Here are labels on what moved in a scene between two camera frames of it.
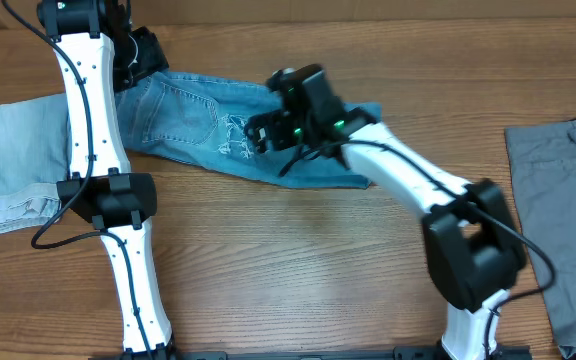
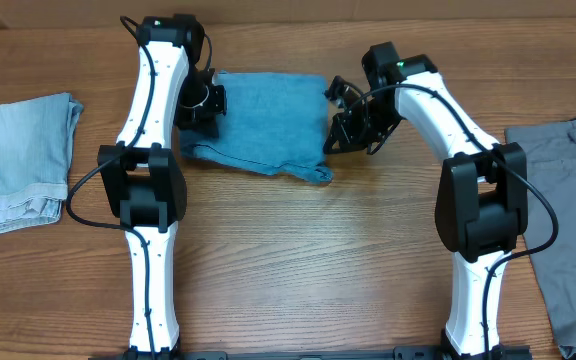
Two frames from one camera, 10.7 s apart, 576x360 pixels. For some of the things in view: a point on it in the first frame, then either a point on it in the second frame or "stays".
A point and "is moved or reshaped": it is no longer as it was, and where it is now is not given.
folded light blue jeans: [17, 153] stays
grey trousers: [561, 172] stays
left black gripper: [157, 60] → [199, 122]
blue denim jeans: [205, 115] is moved or reshaped
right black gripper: [261, 132] → [356, 126]
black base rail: [399, 353] stays
